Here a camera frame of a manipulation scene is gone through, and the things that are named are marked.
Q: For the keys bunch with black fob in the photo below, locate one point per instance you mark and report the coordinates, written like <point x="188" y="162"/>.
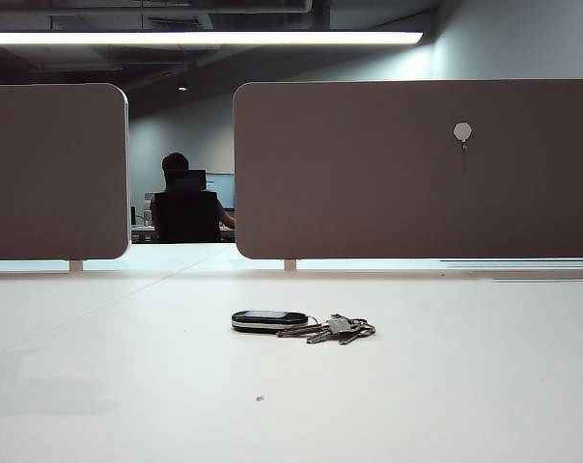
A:
<point x="265" y="320"/>

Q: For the computer monitor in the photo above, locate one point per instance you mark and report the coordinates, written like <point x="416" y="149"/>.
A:
<point x="222" y="190"/>

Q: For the brown fabric desk divider panel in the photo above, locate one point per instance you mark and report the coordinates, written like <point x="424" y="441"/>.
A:
<point x="369" y="178"/>
<point x="50" y="173"/>

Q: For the black office chair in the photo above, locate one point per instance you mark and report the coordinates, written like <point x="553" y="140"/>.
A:
<point x="187" y="217"/>

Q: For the seated person in dark shirt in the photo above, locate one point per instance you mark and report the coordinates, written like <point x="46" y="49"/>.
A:
<point x="174" y="161"/>

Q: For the white background office desk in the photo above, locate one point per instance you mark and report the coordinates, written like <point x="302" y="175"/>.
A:
<point x="143" y="234"/>

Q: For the long ceiling strip light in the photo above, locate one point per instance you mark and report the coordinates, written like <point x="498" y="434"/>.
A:
<point x="200" y="38"/>

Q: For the white divider support bracket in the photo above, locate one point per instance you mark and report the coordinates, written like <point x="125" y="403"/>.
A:
<point x="290" y="264"/>
<point x="76" y="265"/>

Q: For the white adhesive wall hook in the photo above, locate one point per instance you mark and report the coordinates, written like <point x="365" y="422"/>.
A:
<point x="463" y="130"/>

